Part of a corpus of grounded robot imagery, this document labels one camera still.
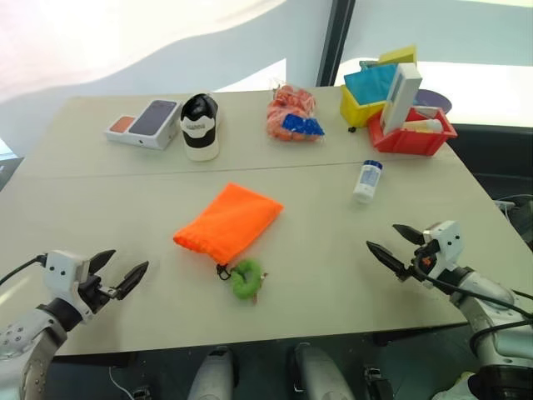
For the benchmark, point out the white phone box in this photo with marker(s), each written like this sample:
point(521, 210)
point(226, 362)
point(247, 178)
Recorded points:
point(152, 121)

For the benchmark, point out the tall white box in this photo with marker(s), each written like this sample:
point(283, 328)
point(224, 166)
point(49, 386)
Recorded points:
point(401, 96)

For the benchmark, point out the cream tube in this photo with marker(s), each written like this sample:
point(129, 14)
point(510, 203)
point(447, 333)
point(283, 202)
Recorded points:
point(420, 125)

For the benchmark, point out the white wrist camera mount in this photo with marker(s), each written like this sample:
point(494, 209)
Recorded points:
point(60, 271)
point(447, 241)

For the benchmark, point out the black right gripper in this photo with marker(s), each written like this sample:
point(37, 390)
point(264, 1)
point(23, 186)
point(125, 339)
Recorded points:
point(420, 258)

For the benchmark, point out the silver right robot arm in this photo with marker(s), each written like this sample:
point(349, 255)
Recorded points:
point(487, 291)

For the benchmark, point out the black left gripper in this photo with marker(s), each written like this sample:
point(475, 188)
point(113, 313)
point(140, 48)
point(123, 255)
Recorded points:
point(93, 291)

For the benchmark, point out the yellow plastic bin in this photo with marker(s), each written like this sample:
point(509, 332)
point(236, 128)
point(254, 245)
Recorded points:
point(354, 112)

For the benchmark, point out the clear bag of orange snacks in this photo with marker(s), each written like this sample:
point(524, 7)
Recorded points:
point(287, 108)

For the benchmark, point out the white bottle blue cap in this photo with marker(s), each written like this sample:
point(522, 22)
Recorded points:
point(368, 183)

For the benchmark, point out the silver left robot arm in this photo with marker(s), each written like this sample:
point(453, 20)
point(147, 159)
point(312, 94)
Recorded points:
point(25, 333)

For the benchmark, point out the grey rounded robot leg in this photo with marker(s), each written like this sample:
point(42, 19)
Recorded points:
point(320, 375)
point(212, 375)

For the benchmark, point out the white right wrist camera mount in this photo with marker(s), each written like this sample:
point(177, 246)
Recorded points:
point(447, 241)

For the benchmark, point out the teal blue cloth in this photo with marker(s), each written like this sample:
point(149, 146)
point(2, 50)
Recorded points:
point(370, 83)

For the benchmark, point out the dark window pillar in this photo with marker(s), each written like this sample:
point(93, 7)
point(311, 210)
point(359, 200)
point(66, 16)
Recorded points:
point(333, 41)

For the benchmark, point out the yellow box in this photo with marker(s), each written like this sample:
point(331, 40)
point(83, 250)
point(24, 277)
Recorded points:
point(401, 54)

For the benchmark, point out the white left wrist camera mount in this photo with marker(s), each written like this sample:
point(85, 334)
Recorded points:
point(60, 271)

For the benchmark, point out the red plastic bin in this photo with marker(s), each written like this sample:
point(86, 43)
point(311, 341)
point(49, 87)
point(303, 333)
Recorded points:
point(404, 141)

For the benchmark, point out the black panel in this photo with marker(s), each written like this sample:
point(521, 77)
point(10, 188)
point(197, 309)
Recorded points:
point(8, 171)

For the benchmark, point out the small white card box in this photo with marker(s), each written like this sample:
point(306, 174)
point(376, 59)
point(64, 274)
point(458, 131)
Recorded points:
point(429, 111)

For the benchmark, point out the white power strip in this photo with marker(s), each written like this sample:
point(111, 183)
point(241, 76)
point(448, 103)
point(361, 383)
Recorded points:
point(504, 204)

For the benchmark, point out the purple round disc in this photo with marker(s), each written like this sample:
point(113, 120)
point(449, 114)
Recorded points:
point(433, 100)

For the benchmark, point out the black and white sneaker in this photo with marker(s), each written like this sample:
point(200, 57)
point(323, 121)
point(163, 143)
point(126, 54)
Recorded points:
point(200, 146)

